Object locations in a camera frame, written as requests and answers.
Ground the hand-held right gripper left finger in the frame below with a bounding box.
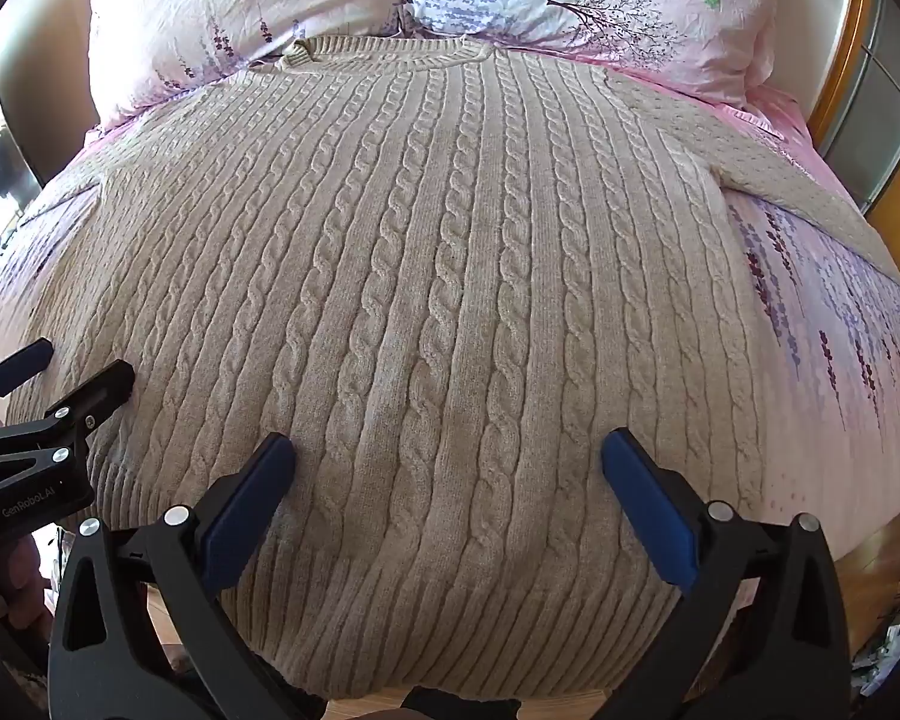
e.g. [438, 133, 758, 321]
[49, 431, 323, 720]

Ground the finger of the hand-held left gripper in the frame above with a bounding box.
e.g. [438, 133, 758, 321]
[0, 358, 137, 477]
[0, 337, 55, 425]

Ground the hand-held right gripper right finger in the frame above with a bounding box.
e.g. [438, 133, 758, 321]
[600, 427, 852, 720]

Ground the beige cable-knit sweater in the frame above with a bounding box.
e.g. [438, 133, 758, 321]
[4, 36, 900, 698]

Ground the glass window pane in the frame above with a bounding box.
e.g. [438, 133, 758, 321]
[0, 39, 44, 260]

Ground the pink floral bed sheet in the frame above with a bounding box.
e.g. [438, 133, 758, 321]
[0, 82, 900, 567]

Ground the pink floral pillow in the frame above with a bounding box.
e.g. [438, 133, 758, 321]
[86, 0, 430, 130]

